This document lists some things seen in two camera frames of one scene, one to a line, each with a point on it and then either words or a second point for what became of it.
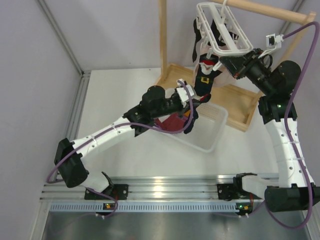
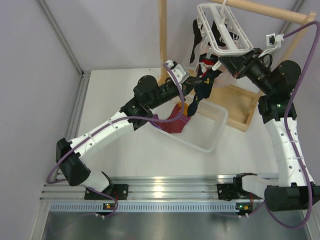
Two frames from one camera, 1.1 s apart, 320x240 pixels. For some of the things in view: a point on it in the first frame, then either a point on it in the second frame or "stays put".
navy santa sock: [206, 75] stays put
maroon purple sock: [175, 122] stays put
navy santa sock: [202, 98] to [202, 91]
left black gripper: [187, 106] to [188, 84]
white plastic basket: [210, 120] stays put
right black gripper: [234, 63] stays put
